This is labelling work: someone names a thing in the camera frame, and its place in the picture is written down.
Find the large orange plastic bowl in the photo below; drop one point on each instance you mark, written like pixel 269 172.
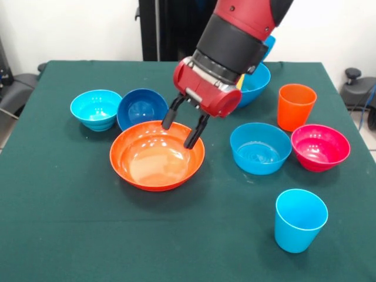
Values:
pixel 155 164

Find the light blue plastic cup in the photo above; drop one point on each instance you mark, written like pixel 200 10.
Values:
pixel 299 226

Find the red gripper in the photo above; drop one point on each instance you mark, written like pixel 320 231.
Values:
pixel 205 88

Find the small cyan plastic bowl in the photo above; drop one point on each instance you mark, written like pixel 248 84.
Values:
pixel 95 111

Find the dark blue plastic bowl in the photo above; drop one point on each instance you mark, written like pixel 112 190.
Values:
pixel 141 107

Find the large blue plastic bowl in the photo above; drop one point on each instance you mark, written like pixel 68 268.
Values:
pixel 257 85
pixel 271 44

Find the dark green tablecloth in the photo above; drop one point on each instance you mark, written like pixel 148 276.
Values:
pixel 88 205

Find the yellow plastic cup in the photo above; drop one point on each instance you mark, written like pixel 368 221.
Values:
pixel 241 83

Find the orange plastic cup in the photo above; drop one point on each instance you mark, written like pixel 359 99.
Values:
pixel 295 108

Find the blue flat-bottomed ringed bowl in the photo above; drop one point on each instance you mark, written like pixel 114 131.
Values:
pixel 261 155

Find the black equipment base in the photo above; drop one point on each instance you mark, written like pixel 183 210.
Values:
pixel 357 88
pixel 14 91

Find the pink plastic bowl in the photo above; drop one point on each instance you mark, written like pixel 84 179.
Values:
pixel 320 149

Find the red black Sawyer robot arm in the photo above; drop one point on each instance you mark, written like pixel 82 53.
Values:
pixel 235 38

